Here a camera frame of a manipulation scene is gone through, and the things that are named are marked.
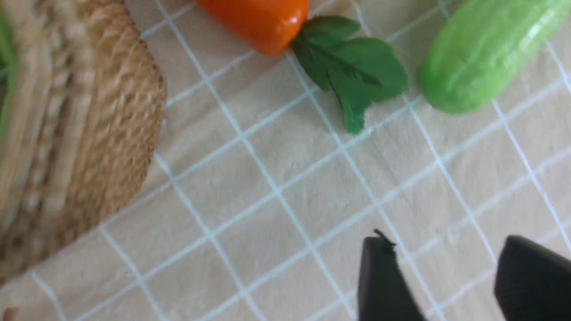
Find woven rattan basket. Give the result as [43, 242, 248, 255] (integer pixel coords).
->
[0, 0, 166, 287]

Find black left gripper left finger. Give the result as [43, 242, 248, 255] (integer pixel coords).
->
[357, 228, 426, 321]

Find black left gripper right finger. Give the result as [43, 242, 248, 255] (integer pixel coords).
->
[494, 235, 571, 321]

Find orange toy carrot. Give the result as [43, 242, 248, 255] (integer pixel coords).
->
[197, 0, 408, 134]

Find green toy cucumber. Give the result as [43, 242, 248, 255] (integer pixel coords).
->
[417, 0, 570, 114]

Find beige checkered tablecloth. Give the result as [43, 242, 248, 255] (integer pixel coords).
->
[1, 0, 570, 321]

